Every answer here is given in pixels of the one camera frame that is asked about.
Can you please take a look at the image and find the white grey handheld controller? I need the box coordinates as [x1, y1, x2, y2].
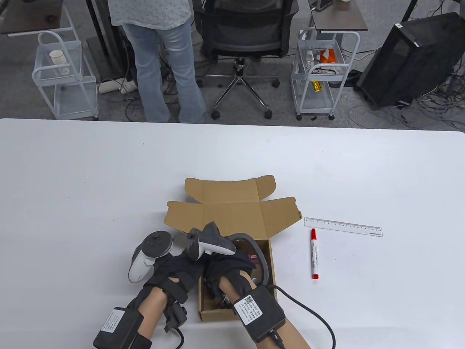
[186, 222, 271, 288]
[128, 232, 173, 284]

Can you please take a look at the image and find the white red cable bundle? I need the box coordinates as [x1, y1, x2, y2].
[309, 65, 340, 77]

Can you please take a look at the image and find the white power strip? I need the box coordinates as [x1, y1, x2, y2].
[99, 79, 138, 94]

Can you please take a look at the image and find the black desk leg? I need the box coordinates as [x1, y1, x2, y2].
[86, 0, 126, 79]

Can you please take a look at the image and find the brown desk with white frame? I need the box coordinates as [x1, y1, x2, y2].
[0, 0, 78, 37]

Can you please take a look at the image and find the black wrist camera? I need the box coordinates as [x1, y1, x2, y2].
[165, 304, 188, 333]

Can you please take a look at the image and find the person's left hand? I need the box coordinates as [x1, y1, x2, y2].
[143, 251, 206, 306]

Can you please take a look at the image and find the clear plastic ruler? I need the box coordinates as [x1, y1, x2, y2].
[304, 217, 383, 237]

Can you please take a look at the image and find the brown cardboard mailer box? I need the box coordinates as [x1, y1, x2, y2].
[163, 175, 303, 322]

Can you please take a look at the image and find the black computer tower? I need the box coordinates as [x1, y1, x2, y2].
[356, 12, 465, 108]

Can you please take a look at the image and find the brown side table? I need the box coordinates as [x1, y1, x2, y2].
[311, 0, 368, 33]

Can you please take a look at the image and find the person's left forearm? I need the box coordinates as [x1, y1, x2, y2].
[138, 289, 170, 338]

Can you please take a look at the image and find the black wrist sensor box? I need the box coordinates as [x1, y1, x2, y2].
[232, 285, 287, 343]
[93, 308, 145, 349]

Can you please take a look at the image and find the black mesh office chair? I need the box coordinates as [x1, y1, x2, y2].
[194, 0, 299, 120]

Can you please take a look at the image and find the red marker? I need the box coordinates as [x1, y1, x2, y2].
[310, 228, 321, 280]

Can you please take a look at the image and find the white metal cart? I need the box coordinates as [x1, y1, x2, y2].
[32, 31, 99, 120]
[291, 27, 361, 121]

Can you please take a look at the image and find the person's right forearm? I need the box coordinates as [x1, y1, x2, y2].
[218, 278, 313, 349]

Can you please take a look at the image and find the person's right hand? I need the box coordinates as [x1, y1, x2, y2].
[205, 251, 258, 302]

